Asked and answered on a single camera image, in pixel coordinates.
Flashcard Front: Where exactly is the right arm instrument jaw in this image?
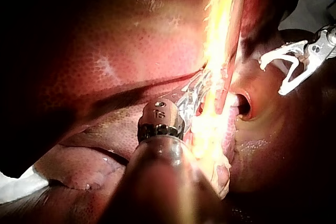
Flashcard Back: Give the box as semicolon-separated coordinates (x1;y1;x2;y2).
278;61;313;96
267;39;308;57

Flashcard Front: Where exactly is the thin tube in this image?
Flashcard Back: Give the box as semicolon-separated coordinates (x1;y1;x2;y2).
215;0;248;114

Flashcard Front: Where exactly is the white cloth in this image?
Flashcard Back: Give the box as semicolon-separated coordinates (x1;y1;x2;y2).
0;164;50;205

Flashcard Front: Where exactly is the left arm instrument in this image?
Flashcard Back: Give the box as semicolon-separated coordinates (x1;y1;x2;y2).
136;98;185;143

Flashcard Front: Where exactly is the left arm instrument jaw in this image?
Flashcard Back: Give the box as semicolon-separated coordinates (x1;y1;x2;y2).
175;70;213;120

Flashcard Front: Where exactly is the dark red liver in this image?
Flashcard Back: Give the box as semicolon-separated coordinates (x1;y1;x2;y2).
0;0;336;224

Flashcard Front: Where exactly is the right arm instrument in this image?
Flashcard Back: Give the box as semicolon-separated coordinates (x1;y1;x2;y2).
303;24;336;70

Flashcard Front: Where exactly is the pale fatty tissue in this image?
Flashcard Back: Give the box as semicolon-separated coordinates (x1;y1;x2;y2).
201;0;244;104

